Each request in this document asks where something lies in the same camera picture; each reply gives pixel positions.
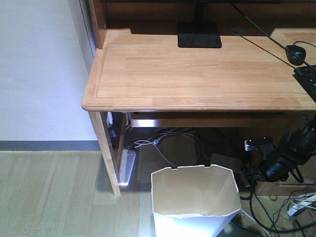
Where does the grey cable under desk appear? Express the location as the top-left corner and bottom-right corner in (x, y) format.
(124, 125), (210, 168)

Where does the white power strip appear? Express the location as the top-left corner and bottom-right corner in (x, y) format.
(118, 149), (136, 186)
(287, 193), (316, 217)

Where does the light wooden desk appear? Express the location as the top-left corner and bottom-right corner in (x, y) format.
(82, 0), (316, 195)

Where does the black computer mouse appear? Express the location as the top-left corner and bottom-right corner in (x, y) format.
(285, 45), (307, 66)

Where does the white power strip right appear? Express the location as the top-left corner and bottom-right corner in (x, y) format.
(287, 193), (316, 217)

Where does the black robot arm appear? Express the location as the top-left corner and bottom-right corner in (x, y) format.
(240, 116), (316, 187)

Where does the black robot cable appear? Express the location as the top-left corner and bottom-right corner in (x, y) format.
(249, 177), (316, 234)

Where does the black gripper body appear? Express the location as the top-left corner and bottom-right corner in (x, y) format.
(240, 149), (289, 186)

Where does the black keyboard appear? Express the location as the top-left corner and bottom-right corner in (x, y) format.
(294, 65), (316, 102)

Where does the white paper trash bin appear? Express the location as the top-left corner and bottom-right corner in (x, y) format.
(151, 164), (242, 237)

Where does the black cable across desk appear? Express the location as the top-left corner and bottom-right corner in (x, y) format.
(229, 2), (316, 71)

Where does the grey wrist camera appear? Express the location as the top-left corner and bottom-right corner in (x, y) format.
(244, 136), (273, 151)

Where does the black monitor with stand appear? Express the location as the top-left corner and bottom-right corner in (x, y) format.
(106, 0), (281, 48)

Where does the grey power adapter box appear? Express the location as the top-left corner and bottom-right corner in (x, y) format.
(210, 153), (243, 173)

